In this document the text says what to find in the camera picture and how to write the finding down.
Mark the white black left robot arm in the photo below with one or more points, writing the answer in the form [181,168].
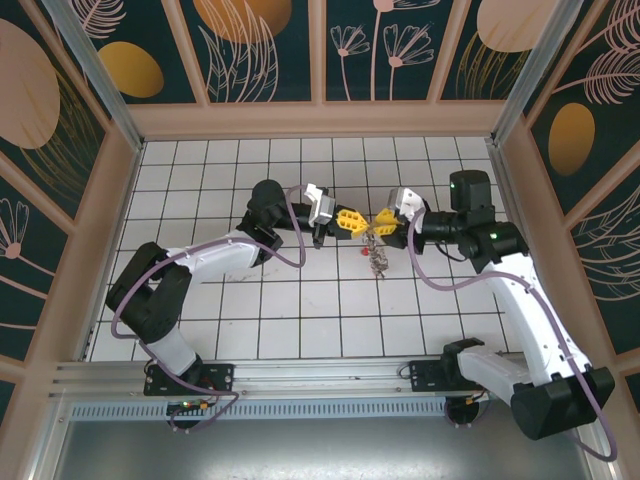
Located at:
[145,310]

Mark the aluminium side rail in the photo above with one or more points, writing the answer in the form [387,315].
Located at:
[505,175]

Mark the red plastic key tag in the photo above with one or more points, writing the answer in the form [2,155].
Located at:
[365,250]

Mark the aluminium frame post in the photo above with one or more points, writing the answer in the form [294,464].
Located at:
[99,75]
[535,75]

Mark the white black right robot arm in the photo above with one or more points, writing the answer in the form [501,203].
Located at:
[550,405]

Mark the aluminium mounting rail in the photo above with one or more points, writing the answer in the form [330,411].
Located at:
[320,375]

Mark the grey metal sheet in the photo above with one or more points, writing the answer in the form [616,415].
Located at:
[320,450]

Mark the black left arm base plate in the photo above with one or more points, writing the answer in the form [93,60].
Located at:
[220,375]

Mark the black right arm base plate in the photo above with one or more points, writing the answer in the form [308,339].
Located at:
[422,375]

